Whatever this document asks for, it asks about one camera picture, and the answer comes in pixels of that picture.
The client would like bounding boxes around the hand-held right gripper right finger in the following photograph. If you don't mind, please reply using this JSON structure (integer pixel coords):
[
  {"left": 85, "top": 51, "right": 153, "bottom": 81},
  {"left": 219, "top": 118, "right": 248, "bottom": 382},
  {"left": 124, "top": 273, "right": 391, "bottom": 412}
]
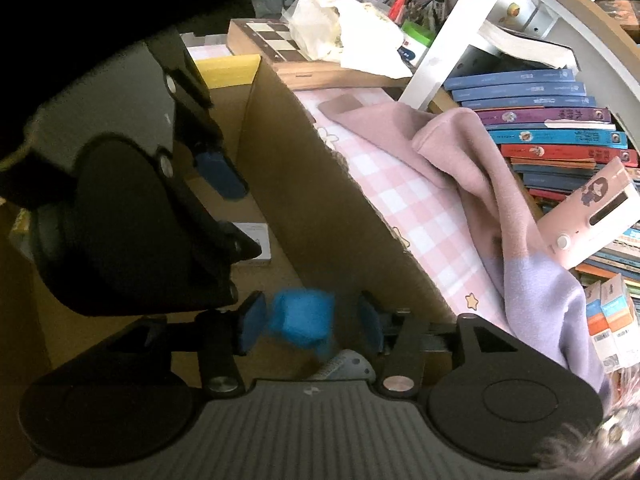
[{"left": 358, "top": 290, "right": 567, "bottom": 397}]

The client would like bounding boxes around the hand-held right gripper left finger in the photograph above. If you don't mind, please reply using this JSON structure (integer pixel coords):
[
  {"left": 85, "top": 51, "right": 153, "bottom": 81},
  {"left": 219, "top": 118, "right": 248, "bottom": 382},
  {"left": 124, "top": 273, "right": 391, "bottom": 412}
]
[{"left": 54, "top": 290, "right": 269, "bottom": 397}]

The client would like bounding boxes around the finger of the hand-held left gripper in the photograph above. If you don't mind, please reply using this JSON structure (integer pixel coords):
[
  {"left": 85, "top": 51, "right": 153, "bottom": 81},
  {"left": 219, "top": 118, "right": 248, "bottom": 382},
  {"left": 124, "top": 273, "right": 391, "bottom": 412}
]
[
  {"left": 149, "top": 29, "right": 250, "bottom": 202},
  {"left": 199, "top": 209, "right": 263, "bottom": 264}
]

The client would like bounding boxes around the small white red box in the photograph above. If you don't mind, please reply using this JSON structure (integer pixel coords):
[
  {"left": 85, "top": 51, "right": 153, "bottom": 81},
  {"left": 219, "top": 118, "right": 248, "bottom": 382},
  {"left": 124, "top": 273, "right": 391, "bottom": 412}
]
[{"left": 232, "top": 222, "right": 274, "bottom": 267}]

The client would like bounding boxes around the blue fuzzy ball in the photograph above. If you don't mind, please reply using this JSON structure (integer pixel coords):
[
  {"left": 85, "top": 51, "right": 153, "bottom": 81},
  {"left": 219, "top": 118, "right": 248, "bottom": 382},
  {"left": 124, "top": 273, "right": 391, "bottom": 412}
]
[{"left": 269, "top": 287, "right": 335, "bottom": 362}]

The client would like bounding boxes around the white glue bottle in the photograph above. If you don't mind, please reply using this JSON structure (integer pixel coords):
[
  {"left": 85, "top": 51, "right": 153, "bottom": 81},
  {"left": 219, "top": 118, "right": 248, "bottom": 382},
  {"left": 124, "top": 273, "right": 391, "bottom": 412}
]
[{"left": 305, "top": 349, "right": 377, "bottom": 382}]

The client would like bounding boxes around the yellow cardboard box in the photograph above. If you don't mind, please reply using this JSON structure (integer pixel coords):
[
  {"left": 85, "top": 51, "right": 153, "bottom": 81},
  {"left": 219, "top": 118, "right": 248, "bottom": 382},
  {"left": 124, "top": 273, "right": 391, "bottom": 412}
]
[{"left": 0, "top": 54, "right": 463, "bottom": 466}]

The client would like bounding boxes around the wooden chess board box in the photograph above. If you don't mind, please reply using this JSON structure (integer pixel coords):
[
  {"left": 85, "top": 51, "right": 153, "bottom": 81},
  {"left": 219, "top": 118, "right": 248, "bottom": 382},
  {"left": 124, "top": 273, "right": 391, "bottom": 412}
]
[{"left": 227, "top": 17, "right": 412, "bottom": 92}]

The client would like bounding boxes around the pink purple cloth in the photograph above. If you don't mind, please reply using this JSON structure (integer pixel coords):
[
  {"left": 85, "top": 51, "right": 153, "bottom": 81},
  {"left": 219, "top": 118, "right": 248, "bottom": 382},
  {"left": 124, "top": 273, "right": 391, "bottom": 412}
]
[{"left": 318, "top": 92, "right": 612, "bottom": 397}]

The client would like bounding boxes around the white plastic bag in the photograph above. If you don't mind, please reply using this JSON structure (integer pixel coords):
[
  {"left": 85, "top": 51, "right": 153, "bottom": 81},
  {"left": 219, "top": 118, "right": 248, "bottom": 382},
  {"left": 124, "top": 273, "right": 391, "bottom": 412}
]
[{"left": 281, "top": 0, "right": 407, "bottom": 79}]

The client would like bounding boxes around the orange blue small box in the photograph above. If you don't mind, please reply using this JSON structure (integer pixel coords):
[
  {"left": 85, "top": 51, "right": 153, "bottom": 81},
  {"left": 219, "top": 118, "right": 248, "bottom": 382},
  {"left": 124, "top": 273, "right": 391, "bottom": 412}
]
[
  {"left": 600, "top": 273, "right": 639, "bottom": 369},
  {"left": 582, "top": 279, "right": 609, "bottom": 374}
]

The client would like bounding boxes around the pink cartoon box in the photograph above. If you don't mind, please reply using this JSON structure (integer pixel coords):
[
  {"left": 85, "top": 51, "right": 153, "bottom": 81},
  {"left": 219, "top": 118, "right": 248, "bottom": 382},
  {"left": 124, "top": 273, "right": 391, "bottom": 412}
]
[{"left": 537, "top": 155, "right": 640, "bottom": 269}]

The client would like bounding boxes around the grey fur cuff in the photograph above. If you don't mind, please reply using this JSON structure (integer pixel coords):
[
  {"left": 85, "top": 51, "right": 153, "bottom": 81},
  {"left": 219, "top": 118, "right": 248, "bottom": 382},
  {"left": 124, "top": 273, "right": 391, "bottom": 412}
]
[{"left": 536, "top": 404, "right": 640, "bottom": 480}]

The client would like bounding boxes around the white bookshelf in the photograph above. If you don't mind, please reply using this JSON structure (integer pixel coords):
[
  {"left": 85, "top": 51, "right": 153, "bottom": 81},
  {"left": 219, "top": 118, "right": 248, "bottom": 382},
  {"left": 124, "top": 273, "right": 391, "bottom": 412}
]
[{"left": 399, "top": 0, "right": 640, "bottom": 134}]

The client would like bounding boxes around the open white book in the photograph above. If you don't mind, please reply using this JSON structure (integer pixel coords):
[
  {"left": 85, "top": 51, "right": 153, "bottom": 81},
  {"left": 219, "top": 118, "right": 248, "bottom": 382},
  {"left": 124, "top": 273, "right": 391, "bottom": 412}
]
[{"left": 476, "top": 19, "right": 582, "bottom": 69}]

